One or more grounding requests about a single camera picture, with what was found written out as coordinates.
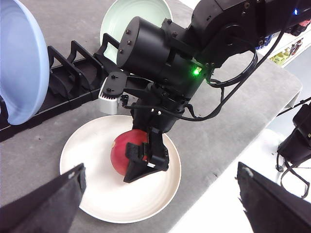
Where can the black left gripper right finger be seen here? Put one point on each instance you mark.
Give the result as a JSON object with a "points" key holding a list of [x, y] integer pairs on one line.
{"points": [[270, 207]]}

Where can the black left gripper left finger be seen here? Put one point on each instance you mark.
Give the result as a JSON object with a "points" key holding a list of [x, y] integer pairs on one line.
{"points": [[48, 209]]}

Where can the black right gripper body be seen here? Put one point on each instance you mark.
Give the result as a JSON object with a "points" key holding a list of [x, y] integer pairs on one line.
{"points": [[156, 75]]}

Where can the red pomegranate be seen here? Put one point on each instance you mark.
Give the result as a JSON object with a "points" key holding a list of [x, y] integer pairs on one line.
{"points": [[118, 151]]}

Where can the white plate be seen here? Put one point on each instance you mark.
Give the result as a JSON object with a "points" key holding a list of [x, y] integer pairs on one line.
{"points": [[107, 197]]}

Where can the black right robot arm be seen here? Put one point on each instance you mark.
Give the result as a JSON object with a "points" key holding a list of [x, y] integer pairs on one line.
{"points": [[221, 30]]}

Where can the mint green plate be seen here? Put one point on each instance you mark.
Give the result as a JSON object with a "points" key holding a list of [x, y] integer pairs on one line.
{"points": [[120, 14]]}

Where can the blue plate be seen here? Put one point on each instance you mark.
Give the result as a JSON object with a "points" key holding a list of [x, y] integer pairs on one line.
{"points": [[24, 63]]}

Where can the black dish rack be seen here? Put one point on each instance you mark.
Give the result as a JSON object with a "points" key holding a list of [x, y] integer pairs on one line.
{"points": [[73, 79]]}

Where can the shelf with colourful items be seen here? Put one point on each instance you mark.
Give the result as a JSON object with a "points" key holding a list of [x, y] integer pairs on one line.
{"points": [[288, 48]]}

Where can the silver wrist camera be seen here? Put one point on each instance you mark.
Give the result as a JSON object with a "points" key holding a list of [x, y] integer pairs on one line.
{"points": [[108, 104]]}

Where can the black device with cables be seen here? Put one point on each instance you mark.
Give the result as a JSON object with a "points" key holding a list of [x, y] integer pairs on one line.
{"points": [[295, 150]]}

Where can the black cable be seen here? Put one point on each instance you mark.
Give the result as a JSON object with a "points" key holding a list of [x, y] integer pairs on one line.
{"points": [[241, 81]]}

